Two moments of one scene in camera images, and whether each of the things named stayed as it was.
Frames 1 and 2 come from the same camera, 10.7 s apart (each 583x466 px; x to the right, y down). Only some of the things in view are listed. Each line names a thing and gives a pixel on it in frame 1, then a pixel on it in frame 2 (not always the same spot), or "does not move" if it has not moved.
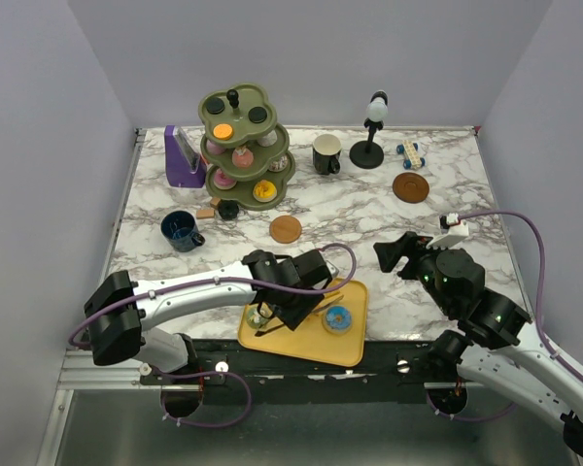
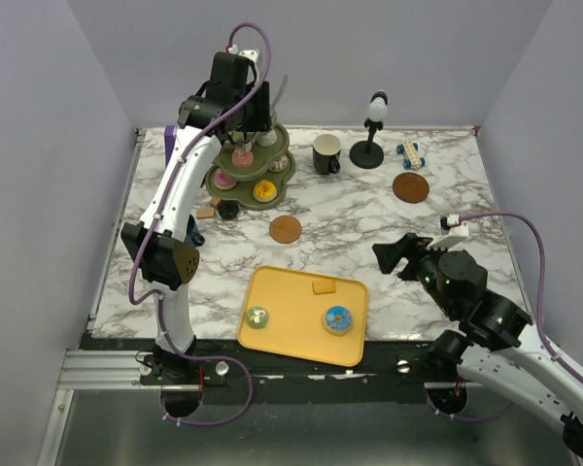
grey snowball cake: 268,140 does not move
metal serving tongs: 276,323 → 284,83
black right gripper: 408,244 does not move
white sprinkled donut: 280,164 does not move
